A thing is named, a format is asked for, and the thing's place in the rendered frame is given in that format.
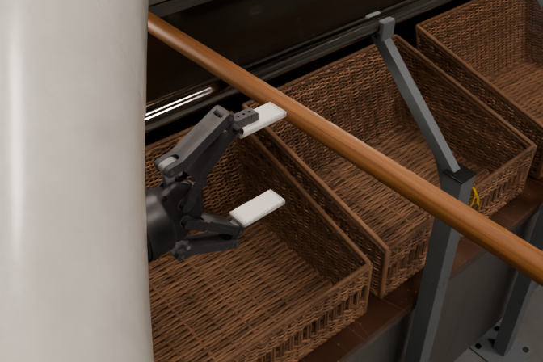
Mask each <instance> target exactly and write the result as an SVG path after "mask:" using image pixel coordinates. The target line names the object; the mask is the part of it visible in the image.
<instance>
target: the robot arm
mask: <svg viewBox="0 0 543 362"><path fill-rule="evenodd" d="M148 9H149V0H0V362H154V351H153V338H152V325H151V312H150V298H149V264H148V263H149V262H151V261H153V260H155V259H156V258H158V257H160V256H162V255H164V254H165V253H167V252H168V251H169V252H170V253H171V254H172V255H173V256H174V257H175V258H176V259H177V260H178V261H182V260H184V259H187V258H189V257H191V256H193V255H200V254H205V253H211V252H217V251H223V250H232V249H237V248H238V247H239V245H240V242H239V241H238V238H239V236H240V235H242V233H243V230H244V229H246V228H248V227H250V226H252V225H253V224H255V223H256V222H258V221H259V220H260V219H261V217H264V216H266V215H267V214H269V213H270V212H272V211H274V210H275V209H277V208H279V207H280V206H282V205H284V204H285V199H283V198H282V197H281V196H279V195H278V194H276V193H275V192H274V191H273V190H271V189H270V190H268V191H267V192H264V193H263V194H261V195H260V196H257V197H255V198H254V199H253V200H250V201H248V202H247V203H245V204H243V205H242V206H240V207H238V208H236V209H235V210H233V211H231V212H229V216H230V217H232V218H233V220H232V219H231V218H230V217H228V216H227V217H221V216H217V215H213V214H209V213H204V212H205V211H204V204H203V198H204V193H203V188H204V186H205V185H206V183H207V177H208V175H209V173H210V172H211V171H212V169H213V168H214V166H215V165H216V164H217V162H218V161H219V159H220V158H221V156H222V155H223V153H224V152H225V151H226V150H227V148H228V147H229V145H230V143H231V142H232V141H233V139H234V138H235V137H236V136H237V137H239V138H240V139H242V138H244V137H246V136H248V135H250V134H252V133H254V132H256V131H258V130H260V129H261V128H264V127H266V126H268V125H269V124H272V123H274V122H276V121H277V120H280V119H282V118H284V117H286V114H287V112H286V111H285V110H283V109H281V108H280V107H277V106H276V105H275V104H274V103H271V102H269V103H266V104H264V105H263V106H260V107H257V108H256V109H252V108H251V107H250V108H246V109H244V110H242V111H240V112H237V113H235V114H232V113H230V112H228V111H227V110H225V109H224V108H223V107H221V106H220V105H216V106H215V107H214V108H213V109H212V110H211V111H210V112H209V113H208V114H207V115H206V116H205V117H204V118H203V119H202V120H201V121H200V122H199V123H198V124H197V125H196V126H195V127H194V128H193V129H192V130H191V131H190V132H189V133H188V134H187V135H186V136H185V137H184V138H183V139H182V140H181V141H180V142H179V143H178V144H177V145H176V146H175V147H174V148H173V149H172V150H171V151H170V152H168V153H166V154H164V155H162V156H161V157H160V158H158V159H156V160H155V162H154V166H155V167H156V168H157V169H158V170H159V171H160V173H161V176H162V181H161V182H160V184H159V185H157V186H156V187H154V188H149V189H145V117H146V65H147V32H148ZM224 130H226V132H225V133H223V131H224ZM189 175H190V176H191V177H192V178H193V179H194V180H195V182H192V181H191V180H187V179H186V178H187V177H188V176H189ZM191 230H198V231H202V232H206V230H207V231H212V232H214V233H207V234H194V235H188V233H189V232H190V231H191Z"/></svg>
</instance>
